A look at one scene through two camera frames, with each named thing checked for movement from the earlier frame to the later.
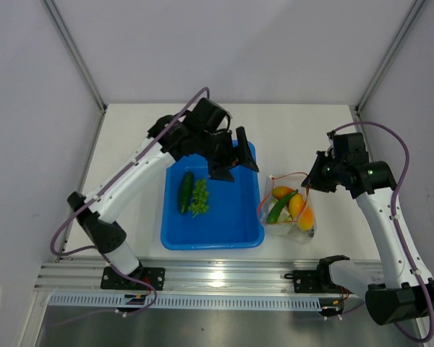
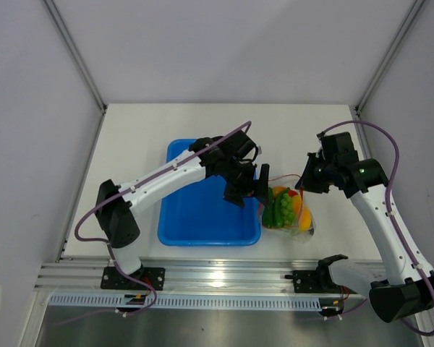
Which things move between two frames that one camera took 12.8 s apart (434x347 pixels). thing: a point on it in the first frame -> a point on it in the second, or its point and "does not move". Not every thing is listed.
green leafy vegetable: [200, 196] -> [287, 210]
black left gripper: [220, 170] -> [236, 194]
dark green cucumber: [186, 191] -> [267, 215]
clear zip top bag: [286, 210] does not move
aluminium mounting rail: [187, 275] does not move
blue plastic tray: [233, 220] does not move
